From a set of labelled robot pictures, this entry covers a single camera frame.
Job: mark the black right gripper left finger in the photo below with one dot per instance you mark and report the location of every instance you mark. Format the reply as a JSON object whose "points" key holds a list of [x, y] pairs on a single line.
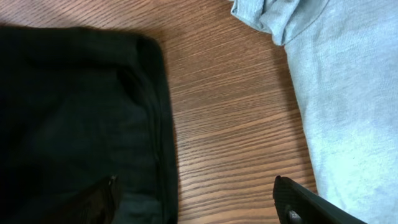
{"points": [[95, 205]]}

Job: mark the light blue t-shirt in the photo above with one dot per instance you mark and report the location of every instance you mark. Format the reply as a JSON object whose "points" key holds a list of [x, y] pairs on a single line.
{"points": [[342, 57]]}

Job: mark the black shorts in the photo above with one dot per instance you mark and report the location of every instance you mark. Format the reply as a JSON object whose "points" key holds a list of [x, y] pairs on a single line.
{"points": [[79, 105]]}

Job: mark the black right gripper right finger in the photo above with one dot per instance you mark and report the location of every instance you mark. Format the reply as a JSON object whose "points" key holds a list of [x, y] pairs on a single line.
{"points": [[297, 205]]}

